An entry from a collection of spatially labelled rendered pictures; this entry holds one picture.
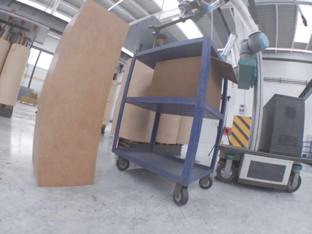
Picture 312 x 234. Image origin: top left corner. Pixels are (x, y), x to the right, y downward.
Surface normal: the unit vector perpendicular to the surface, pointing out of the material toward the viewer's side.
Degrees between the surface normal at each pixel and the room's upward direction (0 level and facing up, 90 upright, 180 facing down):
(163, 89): 90
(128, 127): 90
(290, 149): 90
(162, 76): 90
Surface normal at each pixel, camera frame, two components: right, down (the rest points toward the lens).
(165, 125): 0.25, -0.02
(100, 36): 0.77, 0.11
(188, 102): -0.64, -0.18
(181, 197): -0.92, -0.21
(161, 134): -0.04, -0.08
